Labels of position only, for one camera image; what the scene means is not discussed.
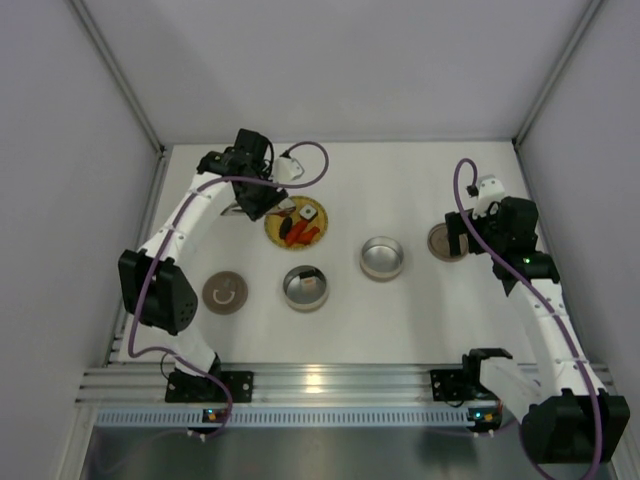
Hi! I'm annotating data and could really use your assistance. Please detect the metal tongs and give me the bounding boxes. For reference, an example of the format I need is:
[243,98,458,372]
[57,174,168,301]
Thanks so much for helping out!
[221,198,297,217]

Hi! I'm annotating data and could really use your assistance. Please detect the black sea cucumber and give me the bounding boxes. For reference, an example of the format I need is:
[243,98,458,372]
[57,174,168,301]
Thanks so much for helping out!
[278,216,294,240]

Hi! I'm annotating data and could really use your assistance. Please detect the green sushi roll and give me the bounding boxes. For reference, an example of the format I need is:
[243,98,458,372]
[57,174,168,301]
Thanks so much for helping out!
[299,204,318,222]

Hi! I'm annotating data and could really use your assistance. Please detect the red sausage piece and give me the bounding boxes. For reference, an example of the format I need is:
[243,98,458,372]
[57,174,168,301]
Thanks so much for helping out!
[296,227,320,245]
[284,220,308,246]

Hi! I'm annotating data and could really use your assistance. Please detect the salmon sushi roll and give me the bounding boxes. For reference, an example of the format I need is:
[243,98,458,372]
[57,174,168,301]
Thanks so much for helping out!
[299,269,317,292]

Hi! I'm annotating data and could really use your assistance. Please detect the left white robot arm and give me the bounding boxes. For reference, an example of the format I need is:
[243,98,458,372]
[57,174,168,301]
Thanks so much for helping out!
[118,129,304,381]

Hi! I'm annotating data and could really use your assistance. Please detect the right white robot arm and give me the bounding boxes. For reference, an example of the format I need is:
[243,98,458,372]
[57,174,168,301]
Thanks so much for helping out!
[445,196,630,464]

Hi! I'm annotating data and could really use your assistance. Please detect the brown lid right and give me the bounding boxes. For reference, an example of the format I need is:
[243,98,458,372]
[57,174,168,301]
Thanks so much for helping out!
[427,223,469,263]

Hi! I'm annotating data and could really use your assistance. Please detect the round bamboo tray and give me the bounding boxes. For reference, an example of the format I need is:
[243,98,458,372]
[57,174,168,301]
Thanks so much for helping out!
[264,195,329,251]

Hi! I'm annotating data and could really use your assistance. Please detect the right round metal tin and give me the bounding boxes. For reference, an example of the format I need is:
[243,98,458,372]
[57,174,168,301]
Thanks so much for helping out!
[359,236,405,281]

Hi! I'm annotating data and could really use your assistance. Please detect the round metal tin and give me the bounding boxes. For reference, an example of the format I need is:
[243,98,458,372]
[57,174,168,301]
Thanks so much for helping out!
[282,265,329,312]
[359,236,405,281]

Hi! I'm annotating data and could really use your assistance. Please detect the brown smiley lid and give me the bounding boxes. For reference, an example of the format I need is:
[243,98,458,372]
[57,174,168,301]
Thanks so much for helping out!
[202,271,249,315]

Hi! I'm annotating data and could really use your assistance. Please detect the left round metal tin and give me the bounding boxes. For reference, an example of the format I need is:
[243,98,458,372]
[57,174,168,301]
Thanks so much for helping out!
[282,265,329,312]

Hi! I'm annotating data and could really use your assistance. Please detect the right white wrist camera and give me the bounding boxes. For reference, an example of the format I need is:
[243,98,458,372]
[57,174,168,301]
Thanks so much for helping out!
[467,175,505,219]

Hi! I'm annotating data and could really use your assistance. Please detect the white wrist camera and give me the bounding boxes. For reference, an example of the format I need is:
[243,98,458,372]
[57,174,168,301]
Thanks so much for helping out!
[467,175,505,219]
[271,156,305,185]

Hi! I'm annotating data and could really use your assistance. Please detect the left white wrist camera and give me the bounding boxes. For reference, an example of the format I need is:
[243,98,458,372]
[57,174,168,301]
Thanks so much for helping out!
[271,156,305,185]

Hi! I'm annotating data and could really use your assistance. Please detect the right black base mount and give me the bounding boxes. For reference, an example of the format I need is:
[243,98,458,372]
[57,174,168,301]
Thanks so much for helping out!
[429,348,512,405]

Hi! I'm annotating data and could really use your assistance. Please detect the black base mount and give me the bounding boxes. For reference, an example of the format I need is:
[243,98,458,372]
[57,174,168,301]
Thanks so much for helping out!
[429,348,512,405]
[164,368,254,404]

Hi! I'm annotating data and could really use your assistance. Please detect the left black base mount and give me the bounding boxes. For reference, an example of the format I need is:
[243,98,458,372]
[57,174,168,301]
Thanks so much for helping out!
[164,368,254,404]

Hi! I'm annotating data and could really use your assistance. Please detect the slotted cable duct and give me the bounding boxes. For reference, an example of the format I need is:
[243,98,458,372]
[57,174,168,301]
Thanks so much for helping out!
[95,405,500,428]

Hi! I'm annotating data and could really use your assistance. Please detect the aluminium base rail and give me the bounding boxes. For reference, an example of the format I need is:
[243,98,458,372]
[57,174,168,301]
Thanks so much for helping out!
[74,362,614,407]

